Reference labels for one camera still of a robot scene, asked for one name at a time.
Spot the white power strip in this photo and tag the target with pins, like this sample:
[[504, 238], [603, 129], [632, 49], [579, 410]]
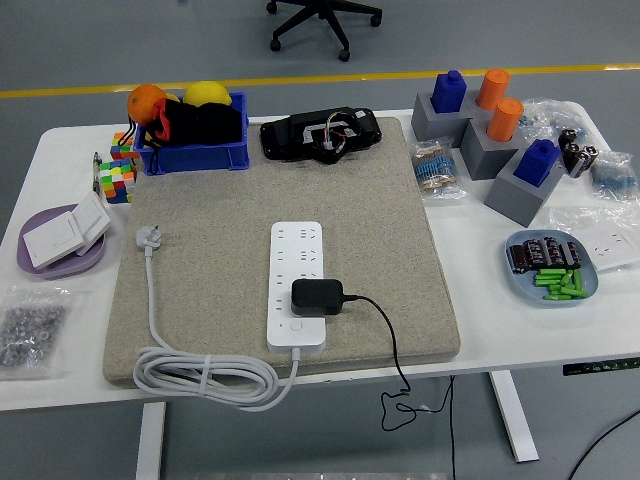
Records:
[[285, 250]]

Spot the black plug adapter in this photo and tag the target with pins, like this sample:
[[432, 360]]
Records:
[[315, 295]]

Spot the grey-brown mat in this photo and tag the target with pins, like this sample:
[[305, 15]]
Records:
[[210, 210]]

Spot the bag of blue resistors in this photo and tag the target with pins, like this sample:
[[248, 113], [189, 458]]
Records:
[[435, 167], [612, 180]]

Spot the blue plastic bin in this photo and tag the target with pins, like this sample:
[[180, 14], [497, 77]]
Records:
[[200, 155]]

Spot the grey cube block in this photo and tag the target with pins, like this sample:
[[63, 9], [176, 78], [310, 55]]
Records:
[[430, 125], [510, 200], [470, 107], [482, 155]]

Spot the yellow lemon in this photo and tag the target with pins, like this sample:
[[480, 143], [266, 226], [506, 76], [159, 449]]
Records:
[[207, 92]]

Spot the blue square peg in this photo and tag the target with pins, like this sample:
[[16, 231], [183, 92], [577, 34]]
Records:
[[535, 165], [447, 92]]

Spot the dark capacitor with print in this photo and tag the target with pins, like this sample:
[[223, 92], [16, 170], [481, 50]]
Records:
[[552, 251], [517, 257], [534, 252], [572, 254]]

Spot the large colourful puzzle cube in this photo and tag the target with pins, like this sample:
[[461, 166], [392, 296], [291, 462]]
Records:
[[117, 182]]

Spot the orange cylinder peg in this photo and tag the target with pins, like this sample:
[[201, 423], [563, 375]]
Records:
[[492, 87], [505, 120]]

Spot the small colourful puzzle cube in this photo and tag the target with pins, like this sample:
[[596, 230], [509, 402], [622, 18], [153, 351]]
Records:
[[120, 145]]

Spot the orange fruit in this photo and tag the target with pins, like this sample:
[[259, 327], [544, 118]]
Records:
[[142, 102]]

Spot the black office chair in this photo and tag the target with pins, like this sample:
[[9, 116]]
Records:
[[320, 12]]

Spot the metal pen tool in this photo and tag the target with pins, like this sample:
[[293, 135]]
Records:
[[96, 175]]

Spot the green cylinder pile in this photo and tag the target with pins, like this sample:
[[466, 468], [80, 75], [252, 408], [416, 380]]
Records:
[[555, 276]]

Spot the purple plate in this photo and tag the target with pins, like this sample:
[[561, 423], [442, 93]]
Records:
[[75, 265]]

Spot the clear plastic bag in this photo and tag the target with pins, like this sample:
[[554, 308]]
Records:
[[570, 220]]

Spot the clear bag of small parts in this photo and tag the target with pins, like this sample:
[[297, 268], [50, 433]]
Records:
[[545, 117]]

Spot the white table leg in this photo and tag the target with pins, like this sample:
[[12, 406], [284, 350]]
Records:
[[515, 425], [150, 440]]

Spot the black cylinder capacitor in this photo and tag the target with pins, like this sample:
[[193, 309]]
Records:
[[566, 137], [572, 156], [586, 160]]

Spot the light blue plate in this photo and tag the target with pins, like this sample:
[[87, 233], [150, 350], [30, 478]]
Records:
[[590, 282]]

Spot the white socket panel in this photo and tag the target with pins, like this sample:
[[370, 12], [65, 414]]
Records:
[[610, 250]]

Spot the clear bag of metal nuts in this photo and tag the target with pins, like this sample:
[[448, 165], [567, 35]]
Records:
[[30, 330]]

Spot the black table control panel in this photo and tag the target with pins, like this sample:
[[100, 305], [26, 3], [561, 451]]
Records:
[[600, 367]]

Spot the white wall switch panel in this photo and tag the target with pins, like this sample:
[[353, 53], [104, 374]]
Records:
[[92, 217], [52, 240]]

